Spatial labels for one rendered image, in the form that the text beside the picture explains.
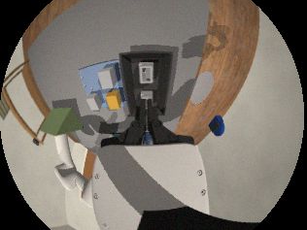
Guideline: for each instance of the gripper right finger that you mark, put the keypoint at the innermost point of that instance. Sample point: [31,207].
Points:
[160,134]

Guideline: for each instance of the orange rectangular block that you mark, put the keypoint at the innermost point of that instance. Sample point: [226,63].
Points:
[113,99]

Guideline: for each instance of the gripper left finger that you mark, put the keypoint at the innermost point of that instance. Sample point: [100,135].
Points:
[134,134]

